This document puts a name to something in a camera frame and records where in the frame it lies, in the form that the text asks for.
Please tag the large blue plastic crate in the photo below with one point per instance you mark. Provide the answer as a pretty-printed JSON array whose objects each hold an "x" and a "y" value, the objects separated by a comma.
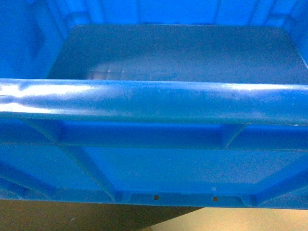
[{"x": 198, "y": 103}]

